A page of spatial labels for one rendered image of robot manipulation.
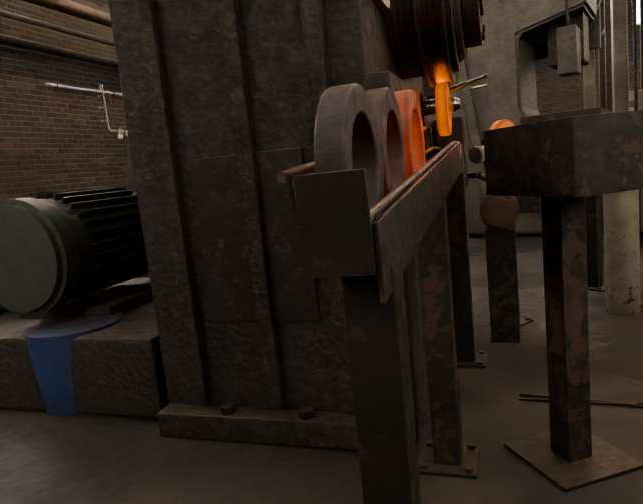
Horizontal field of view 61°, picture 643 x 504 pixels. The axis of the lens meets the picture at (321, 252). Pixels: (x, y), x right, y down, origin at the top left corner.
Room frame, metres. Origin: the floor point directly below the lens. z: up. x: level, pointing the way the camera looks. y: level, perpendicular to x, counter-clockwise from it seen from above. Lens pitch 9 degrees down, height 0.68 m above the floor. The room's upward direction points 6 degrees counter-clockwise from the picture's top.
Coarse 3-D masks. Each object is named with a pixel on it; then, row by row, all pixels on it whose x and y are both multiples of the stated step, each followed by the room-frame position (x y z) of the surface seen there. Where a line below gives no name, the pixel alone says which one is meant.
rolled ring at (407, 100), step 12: (396, 96) 0.94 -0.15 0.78; (408, 96) 0.93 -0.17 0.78; (408, 108) 0.91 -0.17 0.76; (408, 120) 0.90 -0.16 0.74; (420, 120) 1.03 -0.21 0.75; (408, 132) 0.90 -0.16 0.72; (420, 132) 1.04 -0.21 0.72; (408, 144) 0.90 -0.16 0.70; (420, 144) 1.04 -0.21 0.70; (408, 156) 0.90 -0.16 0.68; (420, 156) 1.04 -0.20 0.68; (408, 168) 0.90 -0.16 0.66
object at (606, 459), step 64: (512, 128) 1.09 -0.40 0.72; (576, 128) 0.93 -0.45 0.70; (640, 128) 0.97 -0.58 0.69; (512, 192) 1.09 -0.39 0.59; (576, 192) 0.93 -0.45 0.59; (576, 256) 1.08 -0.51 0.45; (576, 320) 1.08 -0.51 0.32; (576, 384) 1.08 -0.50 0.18; (512, 448) 1.15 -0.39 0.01; (576, 448) 1.07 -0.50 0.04
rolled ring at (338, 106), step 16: (336, 96) 0.59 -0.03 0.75; (352, 96) 0.60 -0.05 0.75; (320, 112) 0.57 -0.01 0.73; (336, 112) 0.57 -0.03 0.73; (352, 112) 0.59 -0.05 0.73; (368, 112) 0.66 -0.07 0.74; (320, 128) 0.56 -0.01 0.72; (336, 128) 0.56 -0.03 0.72; (352, 128) 0.58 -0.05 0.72; (368, 128) 0.67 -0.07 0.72; (320, 144) 0.56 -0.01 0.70; (336, 144) 0.55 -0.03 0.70; (352, 144) 0.69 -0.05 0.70; (368, 144) 0.69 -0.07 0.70; (320, 160) 0.55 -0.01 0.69; (336, 160) 0.55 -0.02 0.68; (368, 160) 0.69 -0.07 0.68; (368, 176) 0.69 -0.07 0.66; (368, 192) 0.69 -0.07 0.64
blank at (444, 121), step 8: (440, 88) 1.61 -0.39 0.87; (448, 88) 1.68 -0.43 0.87; (440, 96) 1.60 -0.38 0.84; (448, 96) 1.66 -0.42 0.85; (440, 104) 1.59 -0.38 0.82; (440, 112) 1.59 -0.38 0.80; (448, 112) 1.62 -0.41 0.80; (440, 120) 1.60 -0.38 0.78; (448, 120) 1.60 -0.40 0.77; (440, 128) 1.62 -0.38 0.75; (448, 128) 1.61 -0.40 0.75
